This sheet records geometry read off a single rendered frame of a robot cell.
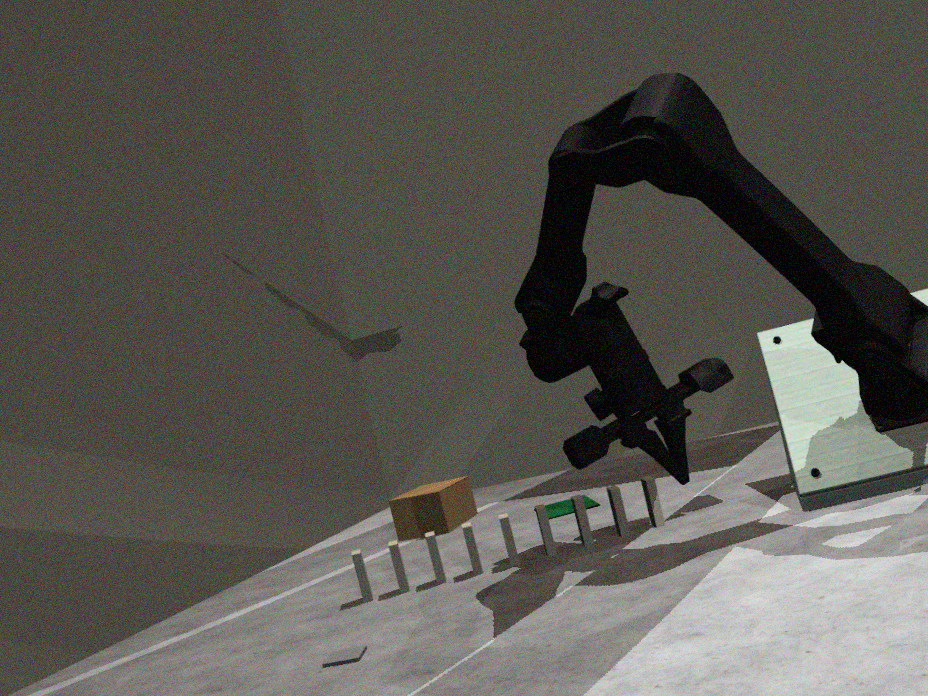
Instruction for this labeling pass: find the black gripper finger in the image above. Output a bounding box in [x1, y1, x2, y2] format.
[654, 409, 692, 483]
[620, 430, 686, 485]

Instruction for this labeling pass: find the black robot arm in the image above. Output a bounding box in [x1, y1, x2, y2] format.
[515, 73, 928, 432]

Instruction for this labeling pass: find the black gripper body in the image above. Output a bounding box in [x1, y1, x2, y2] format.
[563, 340, 734, 470]

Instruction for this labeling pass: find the cream rectangular block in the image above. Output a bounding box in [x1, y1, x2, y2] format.
[640, 476, 666, 528]
[352, 549, 373, 603]
[425, 531, 446, 584]
[388, 540, 409, 593]
[499, 513, 520, 566]
[606, 485, 630, 537]
[534, 504, 557, 557]
[570, 495, 594, 547]
[462, 522, 484, 576]

